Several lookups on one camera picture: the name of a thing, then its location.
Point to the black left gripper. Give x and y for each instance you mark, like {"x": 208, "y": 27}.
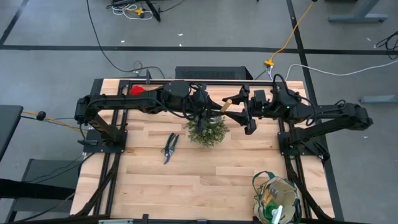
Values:
{"x": 199, "y": 105}

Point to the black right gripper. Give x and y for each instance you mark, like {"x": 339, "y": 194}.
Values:
{"x": 261, "y": 112}

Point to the green pruning shears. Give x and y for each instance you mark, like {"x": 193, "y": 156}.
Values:
{"x": 169, "y": 149}

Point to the red and black garden gloves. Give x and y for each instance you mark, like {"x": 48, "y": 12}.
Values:
{"x": 136, "y": 90}

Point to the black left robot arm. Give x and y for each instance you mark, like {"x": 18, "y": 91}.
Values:
{"x": 124, "y": 101}

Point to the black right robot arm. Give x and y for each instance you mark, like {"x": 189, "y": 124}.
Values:
{"x": 326, "y": 112}

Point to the beige gardening bag green trim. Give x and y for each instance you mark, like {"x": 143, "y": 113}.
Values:
{"x": 286, "y": 189}

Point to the green plant in black pot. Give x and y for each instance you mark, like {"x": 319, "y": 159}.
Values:
{"x": 208, "y": 137}

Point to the black ventilated box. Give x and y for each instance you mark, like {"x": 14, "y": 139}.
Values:
{"x": 211, "y": 73}

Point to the black tripod leg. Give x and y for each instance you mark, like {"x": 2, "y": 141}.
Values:
{"x": 154, "y": 11}

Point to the grey metal foot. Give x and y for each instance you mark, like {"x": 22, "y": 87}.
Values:
{"x": 379, "y": 99}

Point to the grey table leg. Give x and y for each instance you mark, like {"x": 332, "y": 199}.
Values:
{"x": 363, "y": 15}

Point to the dark grey bench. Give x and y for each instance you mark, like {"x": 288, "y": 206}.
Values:
{"x": 46, "y": 169}

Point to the black beam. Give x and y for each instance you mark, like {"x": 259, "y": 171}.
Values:
{"x": 31, "y": 189}

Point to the black side table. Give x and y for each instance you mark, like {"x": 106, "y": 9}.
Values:
{"x": 9, "y": 124}

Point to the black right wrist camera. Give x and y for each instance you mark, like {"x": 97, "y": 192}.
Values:
{"x": 260, "y": 97}

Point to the black aluminium table frame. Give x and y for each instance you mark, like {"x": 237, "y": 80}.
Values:
{"x": 224, "y": 82}

